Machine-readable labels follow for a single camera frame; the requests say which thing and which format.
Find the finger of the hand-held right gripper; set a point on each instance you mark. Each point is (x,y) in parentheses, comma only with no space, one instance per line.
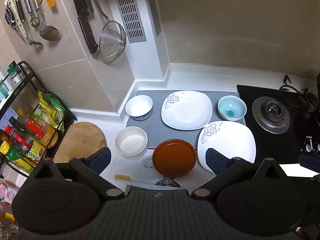
(310,159)

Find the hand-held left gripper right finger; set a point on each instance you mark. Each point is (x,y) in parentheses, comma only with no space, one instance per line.
(215,161)

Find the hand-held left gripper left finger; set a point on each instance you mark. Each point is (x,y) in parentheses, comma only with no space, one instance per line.
(101,158)

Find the white square floral plate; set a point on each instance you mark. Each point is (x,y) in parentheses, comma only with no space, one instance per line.
(228,141)
(186,110)

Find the brown round plate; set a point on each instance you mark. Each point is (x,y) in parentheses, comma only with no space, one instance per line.
(174,158)

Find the white bowl with blue rim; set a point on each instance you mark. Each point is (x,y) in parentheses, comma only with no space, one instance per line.
(138,106)

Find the cooktop knob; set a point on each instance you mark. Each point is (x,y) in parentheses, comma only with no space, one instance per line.
(310,145)

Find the round wooden cutting board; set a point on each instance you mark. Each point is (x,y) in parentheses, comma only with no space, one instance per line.
(80,140)

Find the white printed mat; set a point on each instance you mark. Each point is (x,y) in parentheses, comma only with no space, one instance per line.
(132,166)

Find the plain white bowl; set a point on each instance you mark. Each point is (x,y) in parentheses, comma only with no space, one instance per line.
(131,141)

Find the black glass cooktop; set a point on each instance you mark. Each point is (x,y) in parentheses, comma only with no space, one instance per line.
(252,142)

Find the blue spiral bowl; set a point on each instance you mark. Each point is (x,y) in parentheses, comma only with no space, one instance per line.
(232,108)

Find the metal gas burner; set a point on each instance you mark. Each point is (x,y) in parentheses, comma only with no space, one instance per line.
(271,115)

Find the grey mat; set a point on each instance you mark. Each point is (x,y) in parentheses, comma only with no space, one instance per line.
(155,127)

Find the yellow box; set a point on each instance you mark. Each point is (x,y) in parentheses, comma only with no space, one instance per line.
(37,152)

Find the black pan support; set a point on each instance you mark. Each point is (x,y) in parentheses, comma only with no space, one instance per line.
(297,93)

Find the green and yellow packet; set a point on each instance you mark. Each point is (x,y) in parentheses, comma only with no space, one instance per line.
(52,107)

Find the dark bottle with red cap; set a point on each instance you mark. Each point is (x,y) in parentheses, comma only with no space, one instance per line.
(16,136)

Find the green bottle with yellow cap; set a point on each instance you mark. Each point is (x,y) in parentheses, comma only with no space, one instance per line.
(12,155)

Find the pink box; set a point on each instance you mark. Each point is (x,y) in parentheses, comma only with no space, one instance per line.
(8,192)

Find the spice jar with green cap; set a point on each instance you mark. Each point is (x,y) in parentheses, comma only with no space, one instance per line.
(14,75)

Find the metal ladle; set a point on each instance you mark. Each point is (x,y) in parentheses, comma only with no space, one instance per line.
(48,31)

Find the metal vent grille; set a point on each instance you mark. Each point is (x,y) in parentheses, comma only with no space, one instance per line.
(128,10)

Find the metal slotted utensil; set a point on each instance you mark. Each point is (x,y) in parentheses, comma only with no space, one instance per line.
(30,10)

